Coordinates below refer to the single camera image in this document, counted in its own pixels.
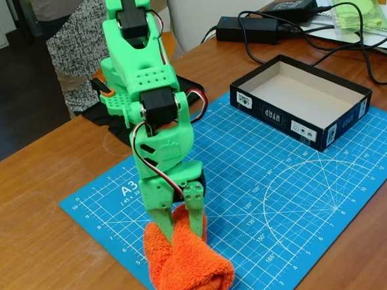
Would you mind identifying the orange fluffy towel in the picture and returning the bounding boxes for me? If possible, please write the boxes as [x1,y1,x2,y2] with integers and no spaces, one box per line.
[141,200,237,290]

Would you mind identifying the blue A3 cutting mat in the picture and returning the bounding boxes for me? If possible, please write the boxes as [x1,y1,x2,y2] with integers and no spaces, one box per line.
[52,82,387,290]

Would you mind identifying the black and orange clamp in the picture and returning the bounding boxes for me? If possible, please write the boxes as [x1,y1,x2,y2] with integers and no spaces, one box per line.
[89,75,115,99]

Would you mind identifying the person in speckled sweater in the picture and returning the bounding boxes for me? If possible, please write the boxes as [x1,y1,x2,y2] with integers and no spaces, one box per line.
[30,0,176,121]

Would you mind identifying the white rounded chair back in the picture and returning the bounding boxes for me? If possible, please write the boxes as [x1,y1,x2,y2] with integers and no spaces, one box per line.
[166,0,296,54]

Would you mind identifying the black power adapter brick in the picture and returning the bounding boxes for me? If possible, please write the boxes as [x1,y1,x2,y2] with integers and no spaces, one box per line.
[214,12,282,48]
[262,0,320,25]

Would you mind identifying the dark blue cardboard box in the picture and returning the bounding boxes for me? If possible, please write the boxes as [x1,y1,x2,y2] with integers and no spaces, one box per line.
[226,49,377,158]

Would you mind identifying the white paper sheets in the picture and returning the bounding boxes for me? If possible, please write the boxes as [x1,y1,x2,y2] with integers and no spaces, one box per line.
[302,0,387,63]

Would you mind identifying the plastic bag with green parts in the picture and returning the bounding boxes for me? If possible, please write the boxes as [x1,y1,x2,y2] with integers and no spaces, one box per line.
[331,0,387,41]

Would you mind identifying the thin grey cable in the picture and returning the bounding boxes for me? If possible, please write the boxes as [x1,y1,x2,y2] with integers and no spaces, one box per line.
[199,25,221,44]

